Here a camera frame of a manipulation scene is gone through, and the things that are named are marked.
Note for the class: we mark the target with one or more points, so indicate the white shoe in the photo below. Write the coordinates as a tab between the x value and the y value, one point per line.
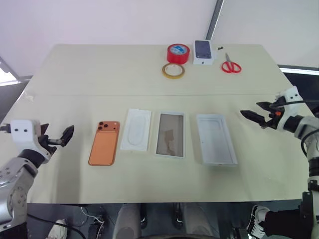
57	230

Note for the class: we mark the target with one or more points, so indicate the white shallow tray glossy inside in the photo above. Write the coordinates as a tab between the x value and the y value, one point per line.
170	134

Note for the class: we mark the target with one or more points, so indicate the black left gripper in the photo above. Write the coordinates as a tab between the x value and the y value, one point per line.
51	143

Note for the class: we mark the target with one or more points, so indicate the white phone box base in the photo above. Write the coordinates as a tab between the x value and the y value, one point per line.
216	142

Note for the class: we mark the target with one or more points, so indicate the grey metal frame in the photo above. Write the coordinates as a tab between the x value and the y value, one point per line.
8	68

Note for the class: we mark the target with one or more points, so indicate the red tape roll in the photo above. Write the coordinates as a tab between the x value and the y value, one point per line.
172	58

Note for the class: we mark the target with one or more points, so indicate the grey metal pillar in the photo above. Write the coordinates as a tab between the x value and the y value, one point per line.
214	20

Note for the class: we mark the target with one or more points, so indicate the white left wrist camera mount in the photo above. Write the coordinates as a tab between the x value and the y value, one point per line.
23	132

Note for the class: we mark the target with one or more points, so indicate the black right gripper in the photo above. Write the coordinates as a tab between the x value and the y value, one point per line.
274	117

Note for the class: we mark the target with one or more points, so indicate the dark bench with silver edge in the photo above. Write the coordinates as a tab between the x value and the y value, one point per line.
304	82

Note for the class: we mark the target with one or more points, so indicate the black upright strut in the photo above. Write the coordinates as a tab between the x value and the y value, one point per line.
143	214
178	214

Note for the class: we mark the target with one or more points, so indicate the yellow tape roll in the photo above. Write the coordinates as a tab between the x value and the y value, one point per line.
172	77

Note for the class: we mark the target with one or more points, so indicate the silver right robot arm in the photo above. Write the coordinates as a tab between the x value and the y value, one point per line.
306	127

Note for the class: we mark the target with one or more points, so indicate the black and white sneaker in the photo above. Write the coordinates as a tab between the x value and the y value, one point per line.
256	221

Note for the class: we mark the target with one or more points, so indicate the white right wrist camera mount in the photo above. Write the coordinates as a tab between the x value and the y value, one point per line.
290	95

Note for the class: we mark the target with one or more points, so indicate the orange smartphone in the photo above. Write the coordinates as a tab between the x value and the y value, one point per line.
103	147

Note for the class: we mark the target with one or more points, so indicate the black trouser leg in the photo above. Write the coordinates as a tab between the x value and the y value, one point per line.
286	222

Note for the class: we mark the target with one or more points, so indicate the white paper insert tray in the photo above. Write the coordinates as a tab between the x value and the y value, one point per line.
135	129

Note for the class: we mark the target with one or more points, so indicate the white tape scrap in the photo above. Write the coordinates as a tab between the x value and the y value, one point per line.
29	97

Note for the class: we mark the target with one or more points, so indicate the white box dark phone print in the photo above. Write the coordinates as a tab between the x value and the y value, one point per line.
203	51

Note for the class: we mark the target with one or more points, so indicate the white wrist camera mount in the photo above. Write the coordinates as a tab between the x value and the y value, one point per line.
290	95
23	132

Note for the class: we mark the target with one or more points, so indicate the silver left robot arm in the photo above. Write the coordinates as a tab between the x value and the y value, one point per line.
15	194

